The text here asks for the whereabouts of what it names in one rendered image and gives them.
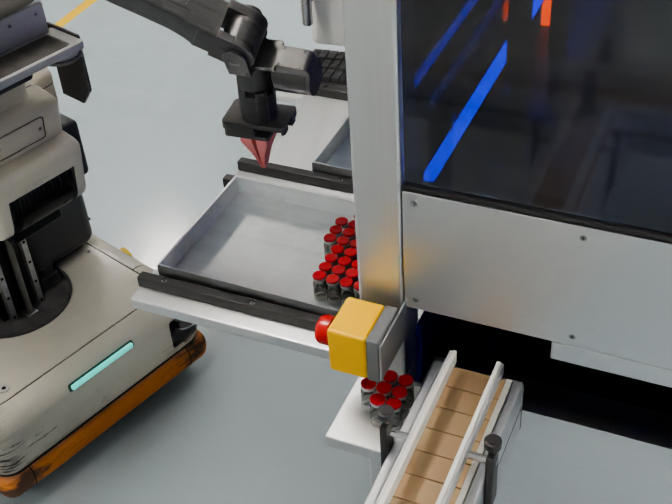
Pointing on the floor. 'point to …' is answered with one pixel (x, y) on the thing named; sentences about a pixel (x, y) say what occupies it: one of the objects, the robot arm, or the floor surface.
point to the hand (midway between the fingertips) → (264, 161)
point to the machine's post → (378, 160)
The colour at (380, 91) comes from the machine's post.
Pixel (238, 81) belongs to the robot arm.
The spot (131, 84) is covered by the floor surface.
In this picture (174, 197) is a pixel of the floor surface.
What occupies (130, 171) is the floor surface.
